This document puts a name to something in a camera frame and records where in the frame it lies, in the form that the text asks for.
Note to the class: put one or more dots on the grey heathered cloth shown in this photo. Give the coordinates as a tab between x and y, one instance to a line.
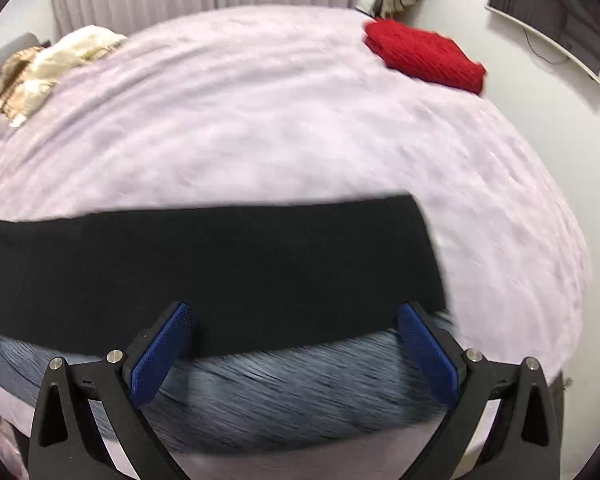
280	400

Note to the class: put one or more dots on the cream crumpled quilt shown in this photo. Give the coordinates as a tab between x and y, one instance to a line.
82	45

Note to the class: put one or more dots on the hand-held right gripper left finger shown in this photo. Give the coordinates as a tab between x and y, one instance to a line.
162	350

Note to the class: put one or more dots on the lilac plush blanket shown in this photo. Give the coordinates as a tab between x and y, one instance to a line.
280	135

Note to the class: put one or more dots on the wall-mounted curved television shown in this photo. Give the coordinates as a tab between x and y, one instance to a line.
545	10

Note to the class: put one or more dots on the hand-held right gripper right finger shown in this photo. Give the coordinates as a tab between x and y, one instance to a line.
425	350

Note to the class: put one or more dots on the red knitted sweater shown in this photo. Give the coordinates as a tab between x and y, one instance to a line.
425	55

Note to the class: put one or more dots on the brown striped cloth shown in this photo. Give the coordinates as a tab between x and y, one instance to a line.
17	62

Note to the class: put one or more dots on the grey headboard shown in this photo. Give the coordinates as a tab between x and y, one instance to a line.
11	44

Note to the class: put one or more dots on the black pants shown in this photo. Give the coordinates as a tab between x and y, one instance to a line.
230	270

